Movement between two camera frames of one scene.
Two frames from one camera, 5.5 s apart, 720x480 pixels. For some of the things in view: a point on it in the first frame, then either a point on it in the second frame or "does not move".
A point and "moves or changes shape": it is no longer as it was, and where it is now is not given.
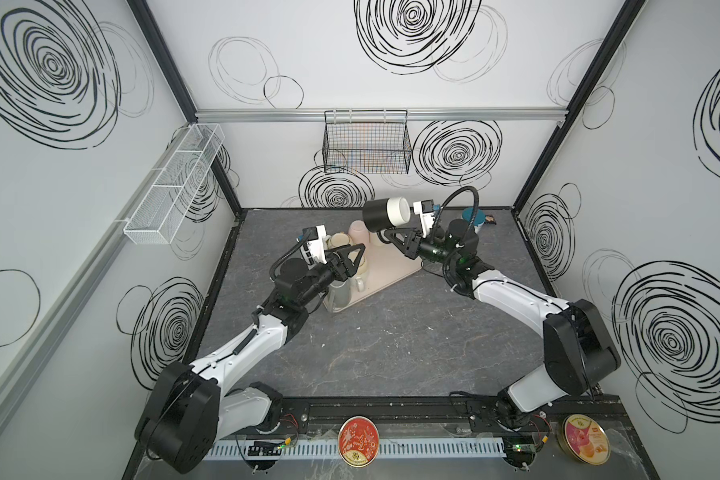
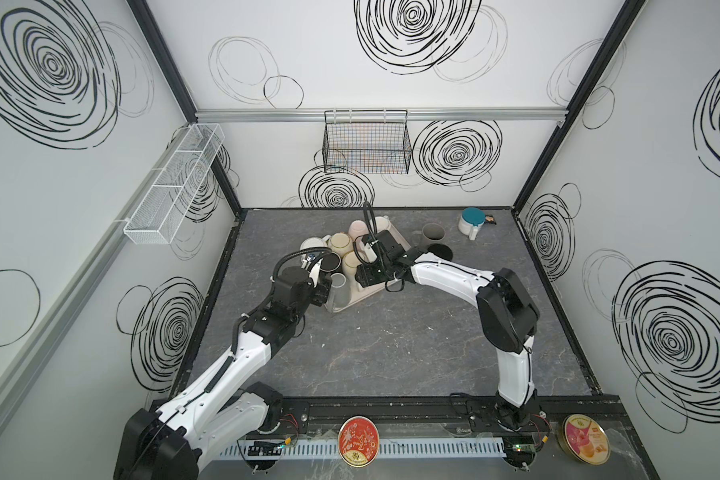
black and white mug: x=382 y=214 moves or changes shape
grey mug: x=340 y=294 does not move
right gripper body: x=417 y=243 → x=371 y=275
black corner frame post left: x=144 y=15 does not move
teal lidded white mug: x=479 y=217 does not move
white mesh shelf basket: x=173 y=185 does not move
